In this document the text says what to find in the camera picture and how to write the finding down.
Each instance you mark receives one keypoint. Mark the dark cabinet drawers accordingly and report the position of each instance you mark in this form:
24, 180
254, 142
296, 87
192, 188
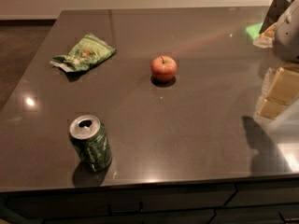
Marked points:
274, 202

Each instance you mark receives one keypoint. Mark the red apple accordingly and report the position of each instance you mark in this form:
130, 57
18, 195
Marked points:
163, 68

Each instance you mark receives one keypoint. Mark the green soda can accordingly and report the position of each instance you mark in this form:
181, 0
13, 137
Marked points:
88, 135

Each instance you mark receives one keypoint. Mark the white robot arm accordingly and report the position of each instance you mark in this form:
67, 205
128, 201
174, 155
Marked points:
285, 46

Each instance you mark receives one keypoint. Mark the green chip bag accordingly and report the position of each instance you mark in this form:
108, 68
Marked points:
89, 52

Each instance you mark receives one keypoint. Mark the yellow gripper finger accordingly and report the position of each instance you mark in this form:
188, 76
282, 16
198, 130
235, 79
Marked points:
270, 109
285, 85

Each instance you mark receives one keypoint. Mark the snack packet in corner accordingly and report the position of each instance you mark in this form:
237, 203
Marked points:
265, 39

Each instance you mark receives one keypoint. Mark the dark box in corner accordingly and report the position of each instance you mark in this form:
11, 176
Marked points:
276, 9

